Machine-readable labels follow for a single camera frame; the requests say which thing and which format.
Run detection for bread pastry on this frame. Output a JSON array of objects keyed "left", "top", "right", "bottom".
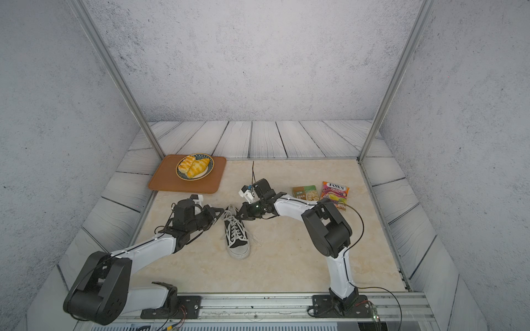
[
  {"left": 186, "top": 158, "right": 211, "bottom": 179},
  {"left": 177, "top": 155, "right": 195, "bottom": 174}
]

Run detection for green snack packet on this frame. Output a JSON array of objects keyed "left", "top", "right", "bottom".
[{"left": 292, "top": 186, "right": 320, "bottom": 201}]

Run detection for left aluminium corner post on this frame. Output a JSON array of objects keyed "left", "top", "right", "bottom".
[{"left": 68, "top": 0, "right": 166, "bottom": 159}]

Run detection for brown leather mat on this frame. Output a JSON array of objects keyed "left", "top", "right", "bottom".
[{"left": 148, "top": 154, "right": 227, "bottom": 194}]

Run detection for aluminium corner post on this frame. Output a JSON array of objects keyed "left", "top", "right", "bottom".
[
  {"left": 68, "top": 0, "right": 166, "bottom": 159},
  {"left": 357, "top": 0, "right": 436, "bottom": 164}
]

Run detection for right bread pastry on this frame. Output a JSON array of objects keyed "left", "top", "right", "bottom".
[{"left": 186, "top": 158, "right": 211, "bottom": 179}]

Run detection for yellow rimmed plate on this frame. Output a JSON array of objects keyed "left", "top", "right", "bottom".
[{"left": 175, "top": 153, "right": 215, "bottom": 181}]

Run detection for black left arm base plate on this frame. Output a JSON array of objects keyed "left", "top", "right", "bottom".
[{"left": 140, "top": 295, "right": 202, "bottom": 320}]

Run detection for right aluminium corner post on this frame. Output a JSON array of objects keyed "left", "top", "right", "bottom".
[{"left": 357, "top": 0, "right": 436, "bottom": 164}]

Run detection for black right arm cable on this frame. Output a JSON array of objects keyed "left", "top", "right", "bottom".
[{"left": 339, "top": 202, "right": 403, "bottom": 331}]

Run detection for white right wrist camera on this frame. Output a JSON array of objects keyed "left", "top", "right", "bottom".
[{"left": 238, "top": 185, "right": 256, "bottom": 204}]

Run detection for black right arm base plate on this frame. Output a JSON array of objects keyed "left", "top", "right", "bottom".
[{"left": 306, "top": 294, "right": 378, "bottom": 319}]

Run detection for left bread pastry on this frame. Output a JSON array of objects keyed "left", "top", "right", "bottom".
[{"left": 177, "top": 155, "right": 195, "bottom": 174}]

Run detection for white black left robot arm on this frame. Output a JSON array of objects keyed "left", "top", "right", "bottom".
[{"left": 63, "top": 194, "right": 224, "bottom": 325}]

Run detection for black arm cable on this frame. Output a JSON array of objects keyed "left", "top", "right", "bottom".
[
  {"left": 134, "top": 303, "right": 188, "bottom": 331},
  {"left": 339, "top": 202, "right": 403, "bottom": 331}
]

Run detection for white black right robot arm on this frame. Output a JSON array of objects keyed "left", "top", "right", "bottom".
[{"left": 237, "top": 179, "right": 358, "bottom": 303}]

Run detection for black white canvas sneaker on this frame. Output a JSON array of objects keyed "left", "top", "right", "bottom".
[{"left": 222, "top": 205, "right": 251, "bottom": 260}]

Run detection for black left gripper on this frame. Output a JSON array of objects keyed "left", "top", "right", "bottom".
[{"left": 185, "top": 205, "right": 225, "bottom": 236}]

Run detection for pink Fox's candy bag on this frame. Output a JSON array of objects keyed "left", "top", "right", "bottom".
[{"left": 321, "top": 181, "right": 349, "bottom": 210}]

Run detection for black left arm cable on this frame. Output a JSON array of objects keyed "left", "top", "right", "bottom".
[{"left": 134, "top": 303, "right": 188, "bottom": 331}]

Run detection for aluminium front rail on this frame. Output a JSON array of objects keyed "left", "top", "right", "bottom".
[{"left": 94, "top": 292, "right": 439, "bottom": 330}]

